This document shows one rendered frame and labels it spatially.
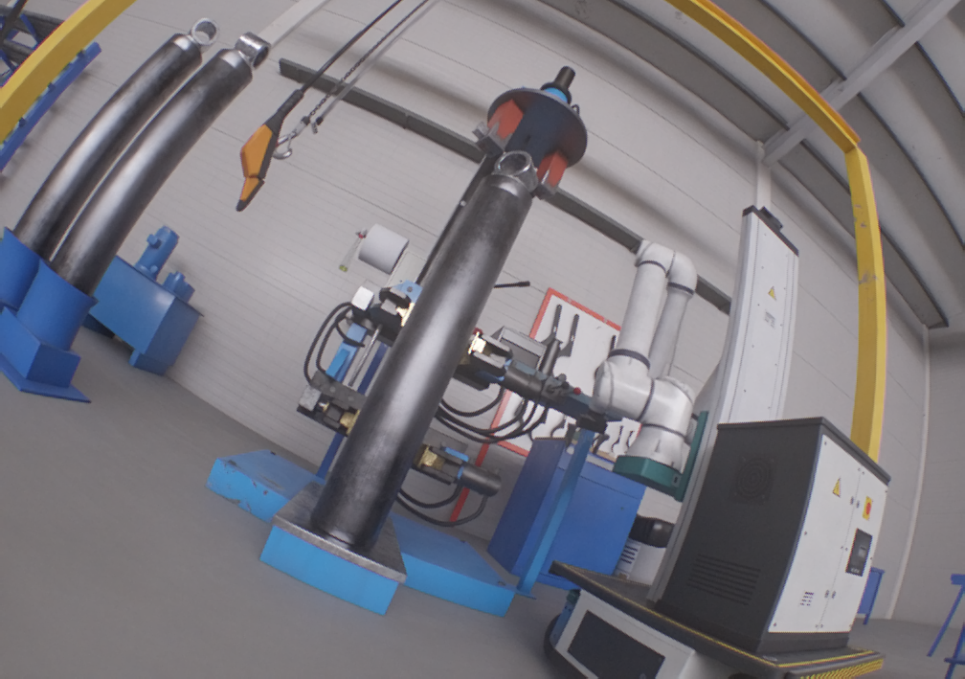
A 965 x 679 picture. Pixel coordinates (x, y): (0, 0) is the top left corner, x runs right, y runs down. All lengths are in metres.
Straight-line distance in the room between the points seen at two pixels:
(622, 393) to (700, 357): 3.85
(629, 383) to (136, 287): 3.34
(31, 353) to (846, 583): 2.47
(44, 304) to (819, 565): 2.31
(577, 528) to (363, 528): 1.86
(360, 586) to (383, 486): 0.30
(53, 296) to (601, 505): 3.05
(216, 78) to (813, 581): 2.44
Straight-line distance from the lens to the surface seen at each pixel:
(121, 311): 3.67
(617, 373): 1.39
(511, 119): 2.28
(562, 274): 4.41
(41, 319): 1.74
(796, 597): 1.08
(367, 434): 1.29
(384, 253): 2.75
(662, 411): 1.41
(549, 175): 2.34
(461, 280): 1.38
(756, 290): 1.67
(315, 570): 1.29
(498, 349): 1.73
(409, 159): 4.57
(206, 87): 1.90
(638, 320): 1.54
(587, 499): 2.92
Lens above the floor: 0.49
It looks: 20 degrees up
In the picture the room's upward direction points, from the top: 25 degrees clockwise
